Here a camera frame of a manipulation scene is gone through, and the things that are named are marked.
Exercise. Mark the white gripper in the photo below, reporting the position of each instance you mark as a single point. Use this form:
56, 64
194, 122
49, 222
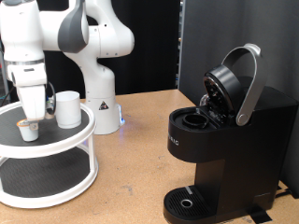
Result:
32, 102

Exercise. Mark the white coffee pod orange rim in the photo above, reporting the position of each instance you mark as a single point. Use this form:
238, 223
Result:
29, 135

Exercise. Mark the white mug with green mark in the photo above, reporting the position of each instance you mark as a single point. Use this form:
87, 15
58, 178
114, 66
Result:
68, 112

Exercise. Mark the black Keurig coffee machine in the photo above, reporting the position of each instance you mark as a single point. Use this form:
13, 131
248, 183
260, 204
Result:
249, 140

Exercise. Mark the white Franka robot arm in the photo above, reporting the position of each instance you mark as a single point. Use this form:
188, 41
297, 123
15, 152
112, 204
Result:
99, 81

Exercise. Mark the white two-tier turntable shelf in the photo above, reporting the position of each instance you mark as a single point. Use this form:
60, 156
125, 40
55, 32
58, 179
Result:
46, 150

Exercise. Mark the black tape strip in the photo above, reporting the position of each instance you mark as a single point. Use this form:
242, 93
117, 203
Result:
259, 214

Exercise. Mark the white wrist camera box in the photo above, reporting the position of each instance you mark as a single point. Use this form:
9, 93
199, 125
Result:
26, 76

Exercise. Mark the grey metal rack post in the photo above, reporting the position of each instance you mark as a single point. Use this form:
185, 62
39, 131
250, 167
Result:
3, 81

